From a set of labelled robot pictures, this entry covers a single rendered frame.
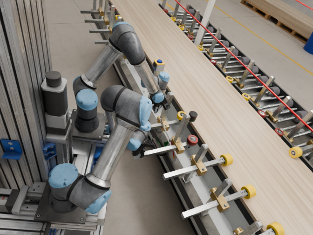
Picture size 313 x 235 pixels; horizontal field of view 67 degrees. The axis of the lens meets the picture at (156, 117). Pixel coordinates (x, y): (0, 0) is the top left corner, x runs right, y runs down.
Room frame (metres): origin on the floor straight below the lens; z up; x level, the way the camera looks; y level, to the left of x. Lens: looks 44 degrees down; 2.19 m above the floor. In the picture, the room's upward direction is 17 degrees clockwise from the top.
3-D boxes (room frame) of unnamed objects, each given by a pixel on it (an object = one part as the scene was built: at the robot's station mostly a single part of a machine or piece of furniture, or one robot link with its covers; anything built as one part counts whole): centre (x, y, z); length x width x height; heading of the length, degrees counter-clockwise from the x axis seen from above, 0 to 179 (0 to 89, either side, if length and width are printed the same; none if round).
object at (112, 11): (2.63, 0.82, 0.89); 0.03 x 0.03 x 0.48; 35
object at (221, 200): (0.78, -0.50, 0.95); 0.13 x 0.06 x 0.05; 35
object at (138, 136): (0.89, 0.09, 1.12); 0.11 x 0.11 x 0.08; 77
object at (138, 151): (0.98, 0.06, 0.97); 0.09 x 0.08 x 0.12; 126
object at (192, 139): (1.24, -0.31, 0.85); 0.08 x 0.08 x 0.11
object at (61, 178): (0.49, 0.30, 1.21); 0.13 x 0.12 x 0.14; 77
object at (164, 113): (1.41, -0.05, 0.89); 0.03 x 0.03 x 0.48; 35
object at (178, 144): (1.19, -0.21, 0.85); 0.13 x 0.06 x 0.05; 35
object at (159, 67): (1.62, 0.10, 1.18); 0.07 x 0.07 x 0.08; 35
